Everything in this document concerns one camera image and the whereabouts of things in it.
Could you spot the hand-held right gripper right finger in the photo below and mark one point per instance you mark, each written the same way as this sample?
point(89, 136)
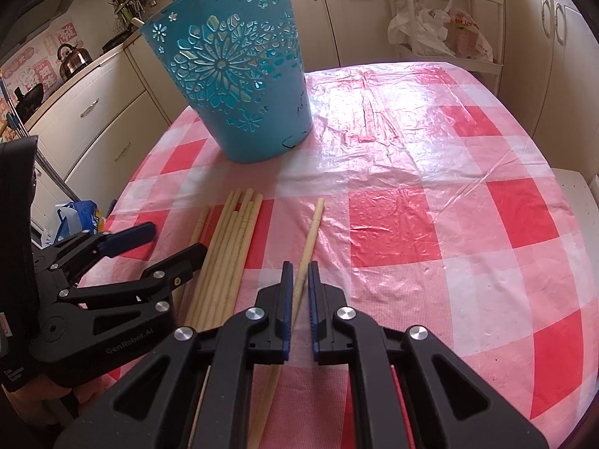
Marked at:
point(313, 299)

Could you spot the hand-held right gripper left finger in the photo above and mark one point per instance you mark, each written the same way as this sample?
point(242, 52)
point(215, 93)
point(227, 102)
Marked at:
point(286, 299)

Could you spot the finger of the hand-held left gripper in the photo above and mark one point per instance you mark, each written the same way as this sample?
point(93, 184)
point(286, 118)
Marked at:
point(133, 236)
point(182, 262)

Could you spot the bundle of bamboo chopsticks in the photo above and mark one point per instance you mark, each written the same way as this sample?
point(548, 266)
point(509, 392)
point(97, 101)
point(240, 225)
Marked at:
point(229, 252)

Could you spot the blue plastic flower-pattern basket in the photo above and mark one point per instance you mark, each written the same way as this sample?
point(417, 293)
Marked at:
point(262, 117)

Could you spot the person's left hand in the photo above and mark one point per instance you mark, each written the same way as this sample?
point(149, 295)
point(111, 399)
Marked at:
point(61, 390)

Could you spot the blue plastic bag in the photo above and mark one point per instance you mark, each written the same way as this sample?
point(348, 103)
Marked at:
point(82, 210)

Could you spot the black wok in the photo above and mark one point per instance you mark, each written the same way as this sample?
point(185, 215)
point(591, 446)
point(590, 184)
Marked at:
point(28, 98)

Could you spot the cream kitchen cabinet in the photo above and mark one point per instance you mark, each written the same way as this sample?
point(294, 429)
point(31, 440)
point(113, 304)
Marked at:
point(552, 56)
point(323, 18)
point(107, 117)

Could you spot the red checked plastic tablecloth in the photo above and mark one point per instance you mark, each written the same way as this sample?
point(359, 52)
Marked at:
point(421, 196)

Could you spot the steel kettle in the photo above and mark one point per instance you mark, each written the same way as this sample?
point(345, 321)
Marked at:
point(74, 63)

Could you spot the black frying pan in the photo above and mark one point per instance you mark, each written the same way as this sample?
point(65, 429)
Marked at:
point(117, 42)

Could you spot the range hood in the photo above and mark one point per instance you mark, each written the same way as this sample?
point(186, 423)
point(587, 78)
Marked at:
point(47, 9)

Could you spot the white stool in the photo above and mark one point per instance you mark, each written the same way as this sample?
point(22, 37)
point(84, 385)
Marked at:
point(580, 191)

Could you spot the red print plastic bag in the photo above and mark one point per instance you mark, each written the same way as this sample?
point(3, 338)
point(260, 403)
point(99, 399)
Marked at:
point(468, 37)

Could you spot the white plastic bag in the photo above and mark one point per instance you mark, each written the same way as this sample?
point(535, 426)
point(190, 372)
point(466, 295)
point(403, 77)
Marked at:
point(430, 14)

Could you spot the grey metal frame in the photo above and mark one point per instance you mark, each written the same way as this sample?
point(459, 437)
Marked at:
point(56, 175)

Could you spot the pink wall stickers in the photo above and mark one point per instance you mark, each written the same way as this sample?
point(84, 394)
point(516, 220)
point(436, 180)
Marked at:
point(51, 42)

